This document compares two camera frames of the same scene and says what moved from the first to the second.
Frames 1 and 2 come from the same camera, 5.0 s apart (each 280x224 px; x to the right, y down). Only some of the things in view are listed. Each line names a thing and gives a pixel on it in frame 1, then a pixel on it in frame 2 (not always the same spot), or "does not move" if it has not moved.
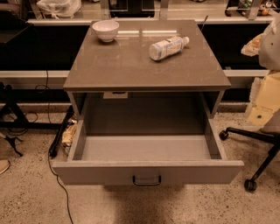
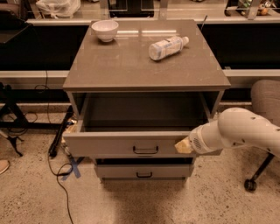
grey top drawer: x=76 y=171 to x=134 y=123
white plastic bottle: x=166 y=47 does not move
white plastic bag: x=59 y=9 does not move
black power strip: x=54 y=146 does not move
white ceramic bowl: x=106 y=30 does not move
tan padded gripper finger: x=252 y=47 to x=203 y=139
